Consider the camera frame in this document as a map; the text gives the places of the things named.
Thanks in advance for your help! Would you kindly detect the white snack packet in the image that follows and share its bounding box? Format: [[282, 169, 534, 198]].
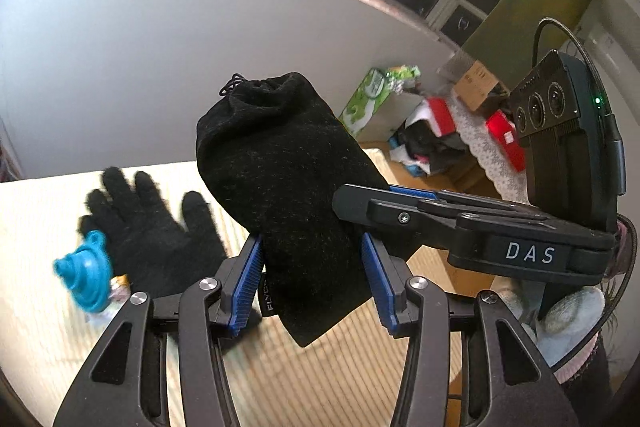
[[110, 274, 131, 306]]

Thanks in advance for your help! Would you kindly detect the black knit glove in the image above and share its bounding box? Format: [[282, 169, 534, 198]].
[[78, 167, 227, 298]]

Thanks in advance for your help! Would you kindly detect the black velvet drawstring pouch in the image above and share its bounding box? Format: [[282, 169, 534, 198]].
[[196, 72, 390, 347]]

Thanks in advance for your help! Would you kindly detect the gloved right hand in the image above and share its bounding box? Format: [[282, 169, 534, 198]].
[[490, 277, 605, 366]]

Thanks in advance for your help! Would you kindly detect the white lace cloth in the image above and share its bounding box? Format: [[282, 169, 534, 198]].
[[446, 92, 528, 204]]

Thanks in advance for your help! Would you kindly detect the red white packet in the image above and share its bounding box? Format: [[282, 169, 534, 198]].
[[486, 109, 525, 172]]

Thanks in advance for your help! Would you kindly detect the brown cardboard box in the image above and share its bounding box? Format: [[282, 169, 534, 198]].
[[437, 49, 508, 112]]

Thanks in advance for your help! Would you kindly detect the blue collapsible silicone funnel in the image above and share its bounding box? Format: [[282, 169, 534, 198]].
[[53, 231, 113, 313]]

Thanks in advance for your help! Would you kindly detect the green white tissue pack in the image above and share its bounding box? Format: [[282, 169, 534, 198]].
[[338, 65, 422, 143]]

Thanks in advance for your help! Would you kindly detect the black camera box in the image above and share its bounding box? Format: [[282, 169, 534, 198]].
[[509, 50, 626, 233]]

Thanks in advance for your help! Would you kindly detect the black camera cable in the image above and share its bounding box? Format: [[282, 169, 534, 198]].
[[531, 17, 639, 308]]

